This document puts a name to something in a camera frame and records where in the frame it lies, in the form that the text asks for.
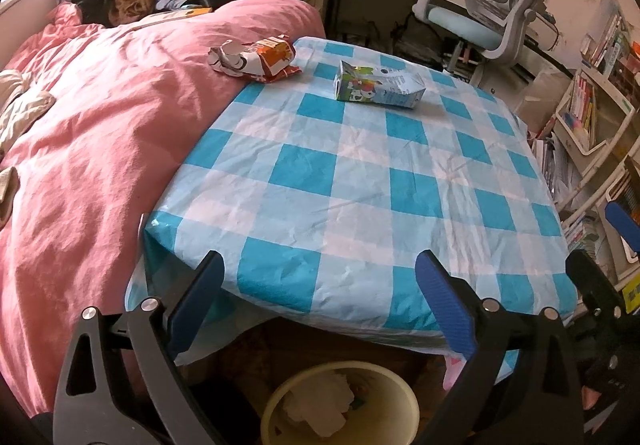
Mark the cream trash bin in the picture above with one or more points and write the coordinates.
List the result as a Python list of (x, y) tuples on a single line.
[(395, 400)]

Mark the stack of books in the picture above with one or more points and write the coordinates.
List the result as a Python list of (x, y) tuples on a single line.
[(565, 185)]

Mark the white bookshelf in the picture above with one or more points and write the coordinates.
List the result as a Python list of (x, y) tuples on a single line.
[(570, 135)]

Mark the red snack wrapper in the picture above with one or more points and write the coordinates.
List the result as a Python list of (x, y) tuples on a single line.
[(285, 73)]

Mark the pink blanket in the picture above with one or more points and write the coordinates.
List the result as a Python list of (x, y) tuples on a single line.
[(100, 150)]

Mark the beige cloth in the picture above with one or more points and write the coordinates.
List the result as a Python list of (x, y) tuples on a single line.
[(25, 110), (7, 195)]

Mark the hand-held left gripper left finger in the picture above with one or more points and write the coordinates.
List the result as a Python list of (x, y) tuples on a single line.
[(195, 295)]

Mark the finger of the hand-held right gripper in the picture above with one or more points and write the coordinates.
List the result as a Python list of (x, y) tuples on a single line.
[(595, 280), (622, 225)]

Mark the brown fuzzy cloth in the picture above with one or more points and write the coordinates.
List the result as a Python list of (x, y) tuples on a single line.
[(130, 0)]

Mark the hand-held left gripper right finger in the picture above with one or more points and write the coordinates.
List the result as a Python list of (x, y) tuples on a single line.
[(442, 300)]

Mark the green white milk carton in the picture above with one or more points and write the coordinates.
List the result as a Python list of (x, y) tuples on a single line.
[(380, 87)]

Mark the blue checked tablecloth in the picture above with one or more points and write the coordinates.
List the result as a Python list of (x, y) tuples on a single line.
[(350, 175)]

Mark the torn orange white carton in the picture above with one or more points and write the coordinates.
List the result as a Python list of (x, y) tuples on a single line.
[(270, 55)]

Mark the beige paper bag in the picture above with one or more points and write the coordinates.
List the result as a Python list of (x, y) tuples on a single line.
[(542, 100)]

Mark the row of upright books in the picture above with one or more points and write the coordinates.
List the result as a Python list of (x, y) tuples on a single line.
[(607, 45)]

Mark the white orange book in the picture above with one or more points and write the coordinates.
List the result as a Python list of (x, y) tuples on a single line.
[(170, 17)]

